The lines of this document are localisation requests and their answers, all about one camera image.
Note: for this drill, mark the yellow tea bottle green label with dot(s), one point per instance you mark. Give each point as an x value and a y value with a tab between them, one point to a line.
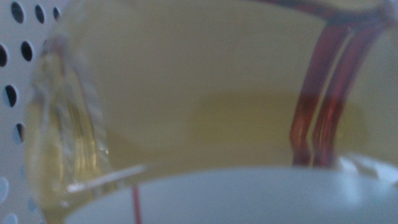
186	77

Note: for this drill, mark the white perforated plastic basket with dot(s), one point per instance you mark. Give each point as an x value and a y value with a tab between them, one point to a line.
12	155

